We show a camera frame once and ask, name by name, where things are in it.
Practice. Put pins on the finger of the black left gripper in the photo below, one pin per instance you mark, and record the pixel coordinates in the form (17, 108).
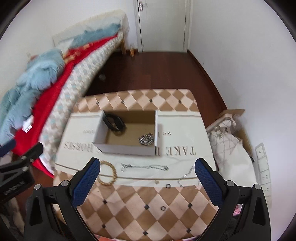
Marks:
(7, 147)

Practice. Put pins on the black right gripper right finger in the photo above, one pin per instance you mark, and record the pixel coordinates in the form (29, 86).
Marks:
(242, 211)

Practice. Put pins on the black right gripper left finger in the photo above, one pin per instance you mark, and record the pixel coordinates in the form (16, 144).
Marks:
(52, 211)

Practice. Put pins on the light blue fluffy blanket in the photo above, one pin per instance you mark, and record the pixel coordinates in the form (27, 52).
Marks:
(43, 72)

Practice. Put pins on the white power strip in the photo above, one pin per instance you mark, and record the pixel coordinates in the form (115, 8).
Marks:
(265, 180)

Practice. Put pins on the white patterned bag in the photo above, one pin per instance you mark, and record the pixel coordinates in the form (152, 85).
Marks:
(231, 158)

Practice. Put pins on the red blanket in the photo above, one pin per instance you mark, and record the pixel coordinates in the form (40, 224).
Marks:
(41, 111)

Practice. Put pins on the beige argyle printed tablecloth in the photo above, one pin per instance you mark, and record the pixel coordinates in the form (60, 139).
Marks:
(142, 197)

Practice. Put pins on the white pillow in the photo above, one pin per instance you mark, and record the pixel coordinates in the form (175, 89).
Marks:
(93, 23)

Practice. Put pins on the white cardboard box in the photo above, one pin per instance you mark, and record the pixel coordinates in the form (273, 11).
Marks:
(127, 132)

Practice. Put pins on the white door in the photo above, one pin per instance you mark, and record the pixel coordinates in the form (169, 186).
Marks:
(162, 26)

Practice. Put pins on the white wall socket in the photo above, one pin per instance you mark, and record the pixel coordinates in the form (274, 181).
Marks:
(260, 151)

